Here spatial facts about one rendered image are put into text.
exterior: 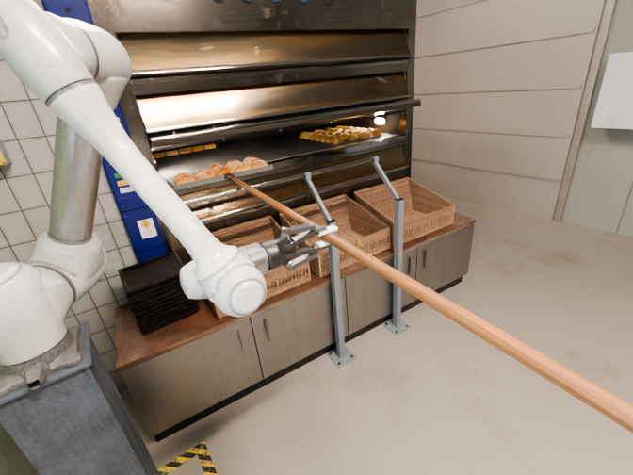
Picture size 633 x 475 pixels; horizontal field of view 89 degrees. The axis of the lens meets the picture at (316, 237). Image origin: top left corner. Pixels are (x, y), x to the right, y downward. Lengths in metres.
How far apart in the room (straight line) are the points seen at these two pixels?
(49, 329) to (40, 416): 0.23
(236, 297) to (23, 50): 0.56
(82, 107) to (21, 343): 0.58
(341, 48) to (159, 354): 2.00
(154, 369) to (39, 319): 0.82
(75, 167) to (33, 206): 0.99
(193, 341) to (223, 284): 1.11
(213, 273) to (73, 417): 0.66
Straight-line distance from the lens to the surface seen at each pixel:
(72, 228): 1.10
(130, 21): 1.95
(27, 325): 1.05
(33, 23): 0.83
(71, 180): 1.04
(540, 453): 2.04
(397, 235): 2.04
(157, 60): 1.93
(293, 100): 2.15
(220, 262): 0.65
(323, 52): 2.27
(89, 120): 0.79
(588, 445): 2.16
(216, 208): 2.04
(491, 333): 0.63
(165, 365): 1.77
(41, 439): 1.22
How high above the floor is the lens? 1.60
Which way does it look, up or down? 25 degrees down
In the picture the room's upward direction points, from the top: 6 degrees counter-clockwise
